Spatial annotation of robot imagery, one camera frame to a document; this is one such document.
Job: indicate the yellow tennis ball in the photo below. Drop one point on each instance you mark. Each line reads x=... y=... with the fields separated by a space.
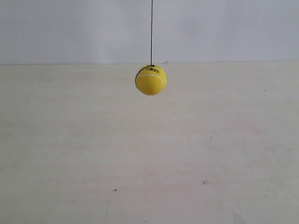
x=151 y=80

